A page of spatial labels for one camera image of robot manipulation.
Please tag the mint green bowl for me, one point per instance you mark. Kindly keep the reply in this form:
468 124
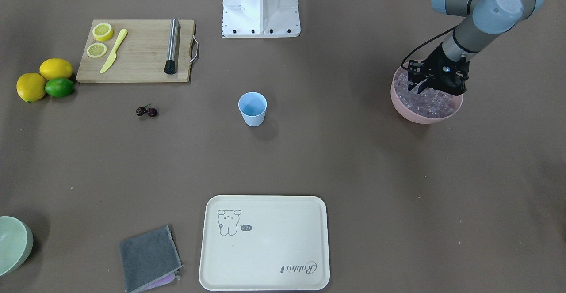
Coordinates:
16 243

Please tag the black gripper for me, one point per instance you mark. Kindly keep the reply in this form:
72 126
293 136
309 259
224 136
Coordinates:
435 64

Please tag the dark red cherry pair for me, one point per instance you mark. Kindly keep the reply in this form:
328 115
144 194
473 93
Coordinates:
147 110

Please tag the whole yellow lemon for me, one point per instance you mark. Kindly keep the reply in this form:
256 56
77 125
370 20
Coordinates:
56 68
31 87

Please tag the upper lemon half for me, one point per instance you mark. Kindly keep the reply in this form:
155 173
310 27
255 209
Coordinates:
103 32

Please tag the wooden cutting board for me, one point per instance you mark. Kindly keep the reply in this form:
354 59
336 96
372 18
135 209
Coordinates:
142 55

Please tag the steel muddler black tip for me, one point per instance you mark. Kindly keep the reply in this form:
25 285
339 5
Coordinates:
170 66

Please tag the yellow plastic knife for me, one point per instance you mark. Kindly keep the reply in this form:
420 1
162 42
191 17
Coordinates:
113 53

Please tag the lower whole yellow lemon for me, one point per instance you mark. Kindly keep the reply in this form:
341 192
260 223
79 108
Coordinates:
31 87

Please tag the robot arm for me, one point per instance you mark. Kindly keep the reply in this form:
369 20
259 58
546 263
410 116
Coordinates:
483 20

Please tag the lower lemon half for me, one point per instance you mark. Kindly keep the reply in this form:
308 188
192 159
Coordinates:
96 50

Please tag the cream rabbit tray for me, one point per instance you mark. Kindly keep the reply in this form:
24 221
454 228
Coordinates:
265 243

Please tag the lemon half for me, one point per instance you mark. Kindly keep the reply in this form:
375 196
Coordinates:
96 50
103 32

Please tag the upper whole yellow lemon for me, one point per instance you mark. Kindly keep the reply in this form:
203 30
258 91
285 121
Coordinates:
56 68

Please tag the grey folded cloth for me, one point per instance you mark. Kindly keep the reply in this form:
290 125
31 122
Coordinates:
149 260

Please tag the green lime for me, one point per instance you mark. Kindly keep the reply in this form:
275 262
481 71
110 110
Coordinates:
59 87

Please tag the light blue cup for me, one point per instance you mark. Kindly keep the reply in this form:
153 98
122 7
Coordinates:
252 106

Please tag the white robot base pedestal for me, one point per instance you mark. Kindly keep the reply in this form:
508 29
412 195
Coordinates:
260 19

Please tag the clear ice cube pile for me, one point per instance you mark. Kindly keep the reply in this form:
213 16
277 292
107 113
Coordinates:
429 104

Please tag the pink bowl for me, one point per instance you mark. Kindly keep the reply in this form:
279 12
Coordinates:
418 120

